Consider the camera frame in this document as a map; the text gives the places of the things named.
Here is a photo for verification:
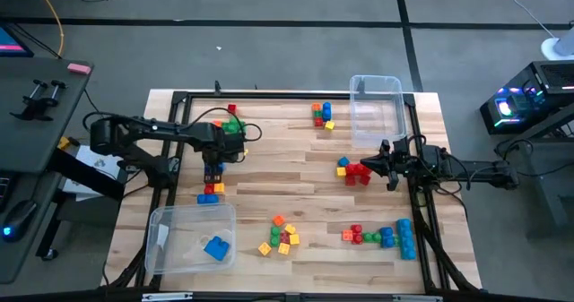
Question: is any computer monitor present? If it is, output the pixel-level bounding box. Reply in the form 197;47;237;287
0;22;35;59

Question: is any white cardboard box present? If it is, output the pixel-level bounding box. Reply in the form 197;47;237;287
61;143;127;203

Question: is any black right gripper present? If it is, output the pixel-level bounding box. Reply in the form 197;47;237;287
360;135;425;192

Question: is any large green block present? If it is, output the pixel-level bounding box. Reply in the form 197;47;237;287
226;117;247;135

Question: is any black metal table frame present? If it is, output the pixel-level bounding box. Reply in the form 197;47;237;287
107;81;483;297

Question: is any black clamp bracket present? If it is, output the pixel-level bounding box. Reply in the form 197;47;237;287
8;78;69;123

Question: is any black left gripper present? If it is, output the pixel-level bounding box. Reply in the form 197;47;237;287
192;121;248;185

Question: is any clear labelled plastic bin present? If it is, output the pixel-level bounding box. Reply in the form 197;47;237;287
143;202;238;276

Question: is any backlit keyboard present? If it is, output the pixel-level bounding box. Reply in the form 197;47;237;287
0;171;13;213

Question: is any medium blue block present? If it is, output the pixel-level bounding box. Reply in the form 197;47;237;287
379;226;396;250

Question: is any lit computer case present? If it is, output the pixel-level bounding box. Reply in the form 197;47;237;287
478;59;574;136

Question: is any dark metal stand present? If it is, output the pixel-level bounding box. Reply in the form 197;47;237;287
492;104;574;243

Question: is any long blue block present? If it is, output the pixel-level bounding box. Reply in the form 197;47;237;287
396;217;418;262

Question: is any black computer mouse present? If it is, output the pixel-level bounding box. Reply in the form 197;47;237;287
1;198;39;244

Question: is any white tower fan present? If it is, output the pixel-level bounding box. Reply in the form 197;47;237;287
539;23;574;62

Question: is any silver metal bracket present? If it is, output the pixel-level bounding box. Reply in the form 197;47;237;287
141;291;195;302

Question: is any yellow cable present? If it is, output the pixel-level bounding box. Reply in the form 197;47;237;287
29;0;66;60

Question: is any white cable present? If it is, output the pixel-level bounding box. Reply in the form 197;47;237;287
504;0;560;41

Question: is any dark low desk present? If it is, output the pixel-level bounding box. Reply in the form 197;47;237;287
0;170;64;286

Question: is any dark grey side desk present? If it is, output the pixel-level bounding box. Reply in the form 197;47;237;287
0;56;94;174

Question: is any large red block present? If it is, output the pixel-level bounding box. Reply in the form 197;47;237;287
344;161;373;177

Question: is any large blue block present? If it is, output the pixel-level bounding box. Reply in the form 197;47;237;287
204;160;226;176
203;235;231;263

